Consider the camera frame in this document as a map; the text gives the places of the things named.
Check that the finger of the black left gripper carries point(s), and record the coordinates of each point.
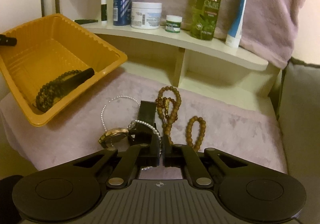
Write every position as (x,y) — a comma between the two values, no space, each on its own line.
(55,90)
(7,41)

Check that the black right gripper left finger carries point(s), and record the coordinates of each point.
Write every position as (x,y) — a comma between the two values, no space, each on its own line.
(145,153)

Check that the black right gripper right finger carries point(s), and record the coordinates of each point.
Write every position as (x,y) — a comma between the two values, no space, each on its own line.
(185,158)

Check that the orange plastic tray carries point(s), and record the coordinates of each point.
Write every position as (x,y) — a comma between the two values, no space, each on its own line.
(46,48)

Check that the dark flat packet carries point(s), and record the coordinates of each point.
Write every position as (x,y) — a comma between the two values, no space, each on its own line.
(85,21)

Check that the green white lip balm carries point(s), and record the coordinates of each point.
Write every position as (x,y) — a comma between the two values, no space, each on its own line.
(103,9)

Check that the cream wooden shelf unit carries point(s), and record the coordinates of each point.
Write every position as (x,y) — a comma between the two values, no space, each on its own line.
(212,69)

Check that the large white cream jar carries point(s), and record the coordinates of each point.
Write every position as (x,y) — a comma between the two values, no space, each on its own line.
(146,16)

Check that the small green white jar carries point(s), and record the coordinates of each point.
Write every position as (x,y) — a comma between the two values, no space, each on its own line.
(173,24)

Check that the blue white tube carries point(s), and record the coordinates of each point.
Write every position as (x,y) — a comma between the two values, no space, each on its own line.
(235,32)

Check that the grey cushion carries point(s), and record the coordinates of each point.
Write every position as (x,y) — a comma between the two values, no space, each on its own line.
(298,116)

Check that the green olive oil bottle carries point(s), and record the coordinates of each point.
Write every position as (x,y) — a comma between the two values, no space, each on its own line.
(204,19)

